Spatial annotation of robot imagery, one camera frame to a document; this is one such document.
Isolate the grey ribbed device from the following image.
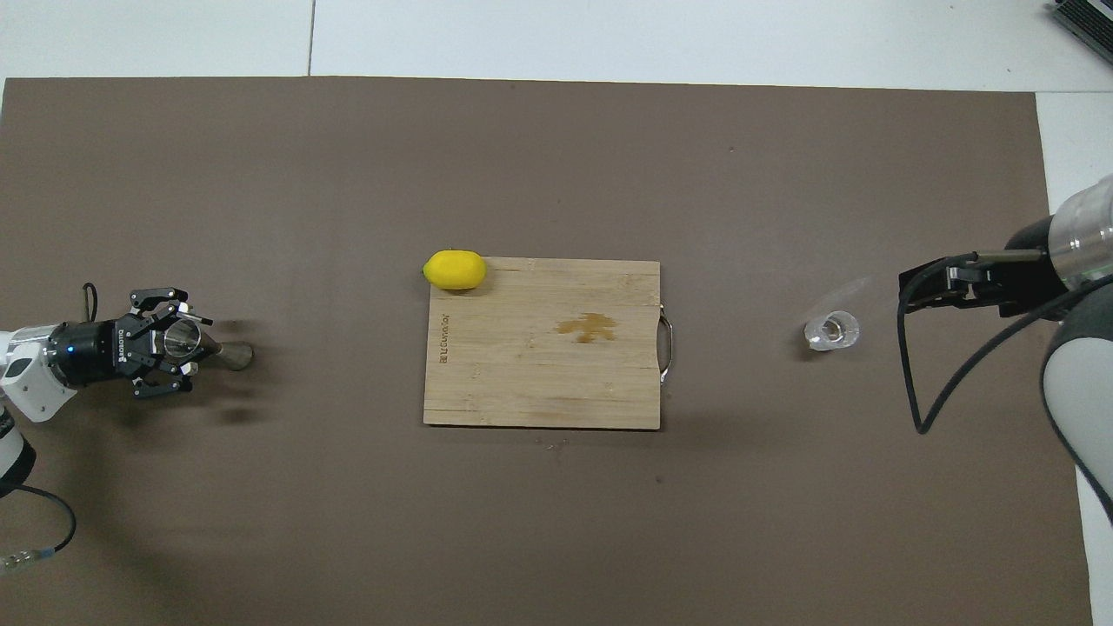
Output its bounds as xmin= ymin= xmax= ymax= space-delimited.
xmin=1048 ymin=0 xmax=1113 ymax=44

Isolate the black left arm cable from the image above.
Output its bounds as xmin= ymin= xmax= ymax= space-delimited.
xmin=0 ymin=281 xmax=99 ymax=573

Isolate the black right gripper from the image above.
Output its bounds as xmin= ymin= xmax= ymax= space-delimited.
xmin=903 ymin=217 xmax=1072 ymax=321

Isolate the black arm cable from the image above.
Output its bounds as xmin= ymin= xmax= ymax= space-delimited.
xmin=0 ymin=281 xmax=99 ymax=573
xmin=898 ymin=250 xmax=1113 ymax=436

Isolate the yellow lemon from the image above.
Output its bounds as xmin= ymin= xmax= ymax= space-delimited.
xmin=423 ymin=250 xmax=488 ymax=291

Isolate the brown table mat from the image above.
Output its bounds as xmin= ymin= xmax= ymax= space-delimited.
xmin=0 ymin=77 xmax=1095 ymax=626

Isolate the small clear glass cup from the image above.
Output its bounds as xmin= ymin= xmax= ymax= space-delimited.
xmin=803 ymin=310 xmax=861 ymax=352

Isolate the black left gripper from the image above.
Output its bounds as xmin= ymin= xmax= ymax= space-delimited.
xmin=50 ymin=287 xmax=215 ymax=400

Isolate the steel jigger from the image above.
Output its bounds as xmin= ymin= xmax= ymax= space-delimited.
xmin=165 ymin=317 xmax=256 ymax=371

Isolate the wooden cutting board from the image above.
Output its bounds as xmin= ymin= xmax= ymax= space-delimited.
xmin=423 ymin=257 xmax=675 ymax=430

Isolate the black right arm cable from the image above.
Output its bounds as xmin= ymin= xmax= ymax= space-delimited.
xmin=898 ymin=250 xmax=1113 ymax=436

